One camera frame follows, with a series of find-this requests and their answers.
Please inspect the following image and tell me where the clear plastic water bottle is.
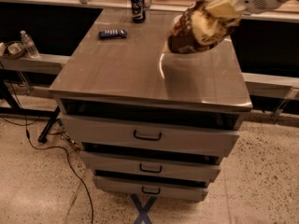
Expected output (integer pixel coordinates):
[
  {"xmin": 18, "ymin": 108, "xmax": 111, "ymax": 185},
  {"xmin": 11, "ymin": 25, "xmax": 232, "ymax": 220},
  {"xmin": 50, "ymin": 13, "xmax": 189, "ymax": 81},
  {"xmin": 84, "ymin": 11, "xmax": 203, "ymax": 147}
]
[{"xmin": 21, "ymin": 30, "xmax": 39, "ymax": 58}]

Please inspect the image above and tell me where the grey drawer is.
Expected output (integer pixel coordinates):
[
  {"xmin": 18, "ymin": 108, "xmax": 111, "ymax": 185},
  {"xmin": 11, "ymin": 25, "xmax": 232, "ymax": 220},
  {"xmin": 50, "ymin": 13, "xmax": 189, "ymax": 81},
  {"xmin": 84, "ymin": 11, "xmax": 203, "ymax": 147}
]
[
  {"xmin": 60, "ymin": 114, "xmax": 239, "ymax": 157},
  {"xmin": 93, "ymin": 175, "xmax": 208, "ymax": 202},
  {"xmin": 80, "ymin": 151, "xmax": 221, "ymax": 183}
]

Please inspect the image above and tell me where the top grey drawer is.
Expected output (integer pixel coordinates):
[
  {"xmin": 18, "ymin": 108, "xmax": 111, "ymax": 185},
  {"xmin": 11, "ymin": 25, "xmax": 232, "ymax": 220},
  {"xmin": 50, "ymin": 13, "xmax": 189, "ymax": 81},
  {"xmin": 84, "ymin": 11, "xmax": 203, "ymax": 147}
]
[{"xmin": 60, "ymin": 114, "xmax": 239, "ymax": 157}]

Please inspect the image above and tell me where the white bowl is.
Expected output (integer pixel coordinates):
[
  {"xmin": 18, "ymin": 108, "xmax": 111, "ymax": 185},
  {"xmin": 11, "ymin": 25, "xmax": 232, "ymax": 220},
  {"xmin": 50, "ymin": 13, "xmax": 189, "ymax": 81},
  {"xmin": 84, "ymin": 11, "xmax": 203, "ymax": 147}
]
[{"xmin": 173, "ymin": 15, "xmax": 182, "ymax": 24}]

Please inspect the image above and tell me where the blue soda can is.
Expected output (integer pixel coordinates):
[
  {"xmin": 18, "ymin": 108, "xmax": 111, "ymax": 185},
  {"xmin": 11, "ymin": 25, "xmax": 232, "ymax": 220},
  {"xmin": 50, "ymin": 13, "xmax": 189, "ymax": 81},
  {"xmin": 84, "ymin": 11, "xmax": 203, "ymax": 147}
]
[{"xmin": 131, "ymin": 0, "xmax": 146, "ymax": 22}]

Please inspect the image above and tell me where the black floor cable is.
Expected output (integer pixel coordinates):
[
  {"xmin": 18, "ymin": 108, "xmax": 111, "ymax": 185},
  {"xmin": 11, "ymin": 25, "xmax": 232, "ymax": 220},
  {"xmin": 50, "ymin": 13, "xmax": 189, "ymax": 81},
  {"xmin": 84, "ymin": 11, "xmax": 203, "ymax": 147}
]
[{"xmin": 0, "ymin": 115, "xmax": 95, "ymax": 224}]

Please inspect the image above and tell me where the middle grey drawer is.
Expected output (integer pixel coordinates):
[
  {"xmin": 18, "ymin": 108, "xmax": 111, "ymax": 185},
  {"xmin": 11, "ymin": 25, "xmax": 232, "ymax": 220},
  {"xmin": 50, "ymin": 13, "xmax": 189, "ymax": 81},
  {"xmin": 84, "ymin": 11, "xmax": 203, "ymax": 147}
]
[{"xmin": 80, "ymin": 151, "xmax": 221, "ymax": 183}]

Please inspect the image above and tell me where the small round basket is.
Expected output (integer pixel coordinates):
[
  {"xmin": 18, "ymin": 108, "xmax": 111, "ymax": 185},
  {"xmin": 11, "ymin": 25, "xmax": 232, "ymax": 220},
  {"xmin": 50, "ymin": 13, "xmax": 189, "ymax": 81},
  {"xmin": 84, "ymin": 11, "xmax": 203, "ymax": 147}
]
[{"xmin": 0, "ymin": 41, "xmax": 26, "ymax": 60}]

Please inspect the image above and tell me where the grey drawer cabinet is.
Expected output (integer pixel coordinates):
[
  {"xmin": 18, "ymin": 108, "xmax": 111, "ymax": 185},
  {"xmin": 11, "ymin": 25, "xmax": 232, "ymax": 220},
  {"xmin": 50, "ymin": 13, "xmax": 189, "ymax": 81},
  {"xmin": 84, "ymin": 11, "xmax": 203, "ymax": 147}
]
[{"xmin": 50, "ymin": 8, "xmax": 252, "ymax": 189}]

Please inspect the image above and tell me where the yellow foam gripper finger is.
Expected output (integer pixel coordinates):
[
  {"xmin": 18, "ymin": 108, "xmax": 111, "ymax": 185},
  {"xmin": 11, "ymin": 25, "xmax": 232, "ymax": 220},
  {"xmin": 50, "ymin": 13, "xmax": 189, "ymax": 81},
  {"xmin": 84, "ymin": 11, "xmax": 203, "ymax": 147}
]
[{"xmin": 205, "ymin": 0, "xmax": 247, "ymax": 18}]

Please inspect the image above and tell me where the bottom grey drawer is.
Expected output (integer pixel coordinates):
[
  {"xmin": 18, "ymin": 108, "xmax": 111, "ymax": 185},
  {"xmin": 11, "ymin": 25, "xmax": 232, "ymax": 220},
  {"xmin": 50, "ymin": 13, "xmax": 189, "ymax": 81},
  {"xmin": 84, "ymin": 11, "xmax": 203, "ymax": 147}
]
[{"xmin": 93, "ymin": 175, "xmax": 208, "ymax": 202}]

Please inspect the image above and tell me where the grey side shelf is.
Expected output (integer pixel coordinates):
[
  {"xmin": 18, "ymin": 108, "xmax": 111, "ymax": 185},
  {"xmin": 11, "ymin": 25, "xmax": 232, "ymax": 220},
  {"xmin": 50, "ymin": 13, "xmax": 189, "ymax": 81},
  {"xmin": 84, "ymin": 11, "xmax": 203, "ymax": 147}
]
[{"xmin": 0, "ymin": 54, "xmax": 69, "ymax": 75}]

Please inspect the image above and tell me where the brown sea salt chip bag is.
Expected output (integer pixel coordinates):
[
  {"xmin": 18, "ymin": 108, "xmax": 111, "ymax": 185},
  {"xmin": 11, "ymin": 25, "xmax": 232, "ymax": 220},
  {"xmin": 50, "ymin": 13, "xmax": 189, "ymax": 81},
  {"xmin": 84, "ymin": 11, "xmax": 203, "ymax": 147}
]
[{"xmin": 164, "ymin": 1, "xmax": 241, "ymax": 54}]

